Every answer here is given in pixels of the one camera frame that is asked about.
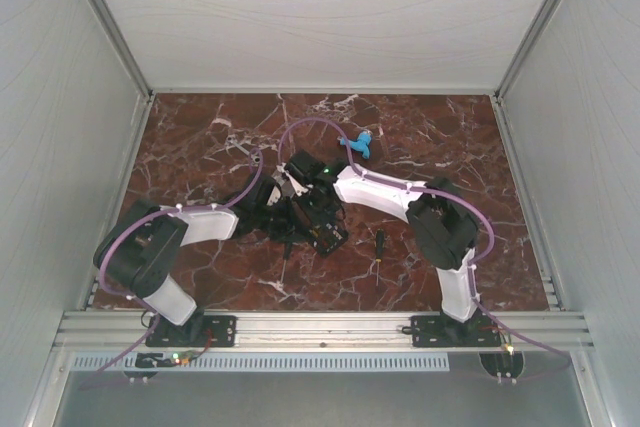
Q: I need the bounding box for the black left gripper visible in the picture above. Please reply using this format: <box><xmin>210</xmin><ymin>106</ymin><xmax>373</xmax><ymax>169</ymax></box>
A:
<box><xmin>256</xmin><ymin>197</ymin><xmax>312</xmax><ymax>244</ymax></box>

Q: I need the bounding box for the black fuse box base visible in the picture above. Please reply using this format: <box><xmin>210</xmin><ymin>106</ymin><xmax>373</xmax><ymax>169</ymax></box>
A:
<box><xmin>310</xmin><ymin>222</ymin><xmax>349</xmax><ymax>258</ymax></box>

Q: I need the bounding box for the clear plastic fuse box lid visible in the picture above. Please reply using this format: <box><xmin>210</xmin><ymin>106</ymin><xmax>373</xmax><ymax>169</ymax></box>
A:
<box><xmin>273</xmin><ymin>172</ymin><xmax>293</xmax><ymax>197</ymax></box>

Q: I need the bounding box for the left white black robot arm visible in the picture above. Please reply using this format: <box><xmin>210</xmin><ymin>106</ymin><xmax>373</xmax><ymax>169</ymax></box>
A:
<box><xmin>93</xmin><ymin>174</ymin><xmax>299</xmax><ymax>345</ymax></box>

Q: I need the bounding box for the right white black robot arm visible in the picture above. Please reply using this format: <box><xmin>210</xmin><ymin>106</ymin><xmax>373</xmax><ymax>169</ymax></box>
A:
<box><xmin>278</xmin><ymin>151</ymin><xmax>487</xmax><ymax>345</ymax></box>

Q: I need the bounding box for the blue glue gun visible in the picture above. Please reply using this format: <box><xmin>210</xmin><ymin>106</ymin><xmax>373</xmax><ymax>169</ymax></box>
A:
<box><xmin>338</xmin><ymin>130</ymin><xmax>373</xmax><ymax>160</ymax></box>

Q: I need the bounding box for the silver ratchet wrench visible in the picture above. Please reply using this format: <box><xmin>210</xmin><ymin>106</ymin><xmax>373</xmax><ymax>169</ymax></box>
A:
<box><xmin>226</xmin><ymin>135</ymin><xmax>260</xmax><ymax>164</ymax></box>

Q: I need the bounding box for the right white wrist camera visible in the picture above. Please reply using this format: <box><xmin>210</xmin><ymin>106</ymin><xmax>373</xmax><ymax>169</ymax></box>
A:
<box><xmin>274</xmin><ymin>163</ymin><xmax>309</xmax><ymax>197</ymax></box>

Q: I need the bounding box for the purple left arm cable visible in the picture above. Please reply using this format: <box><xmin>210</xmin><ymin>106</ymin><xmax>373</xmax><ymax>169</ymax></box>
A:
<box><xmin>77</xmin><ymin>146</ymin><xmax>264</xmax><ymax>393</ymax></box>

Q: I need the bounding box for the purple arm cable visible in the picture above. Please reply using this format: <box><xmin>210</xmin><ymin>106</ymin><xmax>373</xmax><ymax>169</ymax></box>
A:
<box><xmin>77</xmin><ymin>146</ymin><xmax>264</xmax><ymax>393</ymax></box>
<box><xmin>277</xmin><ymin>116</ymin><xmax>576</xmax><ymax>382</ymax></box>

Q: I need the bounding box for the yellow black handle screwdriver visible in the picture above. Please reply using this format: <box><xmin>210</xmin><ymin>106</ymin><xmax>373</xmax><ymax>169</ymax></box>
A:
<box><xmin>375</xmin><ymin>229</ymin><xmax>385</xmax><ymax>285</ymax></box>

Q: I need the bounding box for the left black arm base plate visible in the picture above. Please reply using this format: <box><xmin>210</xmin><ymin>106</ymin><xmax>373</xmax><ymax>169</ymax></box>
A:
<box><xmin>145</xmin><ymin>312</ymin><xmax>237</xmax><ymax>348</ymax></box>

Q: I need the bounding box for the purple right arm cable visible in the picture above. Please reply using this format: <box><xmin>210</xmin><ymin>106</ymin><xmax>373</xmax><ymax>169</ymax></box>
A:
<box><xmin>277</xmin><ymin>116</ymin><xmax>576</xmax><ymax>382</ymax></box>

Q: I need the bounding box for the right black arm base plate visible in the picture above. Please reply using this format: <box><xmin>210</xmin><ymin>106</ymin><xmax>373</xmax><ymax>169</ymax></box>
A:
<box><xmin>400</xmin><ymin>312</ymin><xmax>503</xmax><ymax>348</ymax></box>

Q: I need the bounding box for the aluminium front rail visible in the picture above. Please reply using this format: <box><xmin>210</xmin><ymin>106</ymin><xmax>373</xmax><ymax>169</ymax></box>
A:
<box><xmin>53</xmin><ymin>310</ymin><xmax>594</xmax><ymax>352</ymax></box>

